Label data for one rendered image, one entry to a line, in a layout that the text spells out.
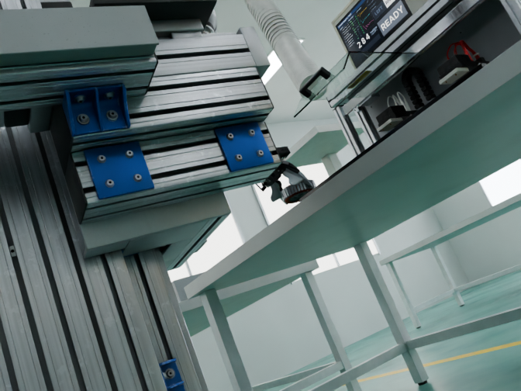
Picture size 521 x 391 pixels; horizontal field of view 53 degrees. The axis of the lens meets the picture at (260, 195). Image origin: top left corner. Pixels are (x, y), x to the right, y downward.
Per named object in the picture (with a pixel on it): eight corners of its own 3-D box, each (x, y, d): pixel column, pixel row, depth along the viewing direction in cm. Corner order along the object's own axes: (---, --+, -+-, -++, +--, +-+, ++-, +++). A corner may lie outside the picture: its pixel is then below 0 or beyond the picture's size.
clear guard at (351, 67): (343, 69, 139) (334, 50, 140) (294, 117, 157) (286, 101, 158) (418, 68, 158) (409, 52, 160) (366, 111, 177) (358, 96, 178)
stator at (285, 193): (297, 191, 154) (293, 179, 155) (277, 205, 162) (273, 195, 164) (325, 188, 161) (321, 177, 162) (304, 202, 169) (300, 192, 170)
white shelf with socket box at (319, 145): (358, 219, 218) (315, 125, 230) (308, 250, 247) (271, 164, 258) (409, 205, 240) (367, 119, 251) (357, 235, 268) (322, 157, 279)
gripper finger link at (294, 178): (305, 195, 153) (277, 183, 156) (313, 184, 157) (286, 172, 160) (305, 187, 151) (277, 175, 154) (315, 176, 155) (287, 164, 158)
